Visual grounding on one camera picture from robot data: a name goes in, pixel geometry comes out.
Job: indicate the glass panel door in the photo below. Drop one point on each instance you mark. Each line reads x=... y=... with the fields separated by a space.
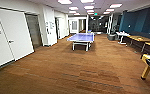
x=73 y=25

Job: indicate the dark round waste bin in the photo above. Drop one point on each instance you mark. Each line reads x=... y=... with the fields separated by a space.
x=111 y=37

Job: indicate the white wall notice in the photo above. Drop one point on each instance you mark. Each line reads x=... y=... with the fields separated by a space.
x=51 y=26

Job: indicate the white hallway door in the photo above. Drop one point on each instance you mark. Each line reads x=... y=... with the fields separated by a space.
x=17 y=33

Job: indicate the grey elevator door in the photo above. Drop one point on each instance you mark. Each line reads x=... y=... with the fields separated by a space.
x=34 y=31

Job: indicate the blue ping pong table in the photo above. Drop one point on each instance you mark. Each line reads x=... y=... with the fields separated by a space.
x=81 y=37

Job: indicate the small white table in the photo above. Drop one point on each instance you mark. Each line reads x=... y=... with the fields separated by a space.
x=122 y=33

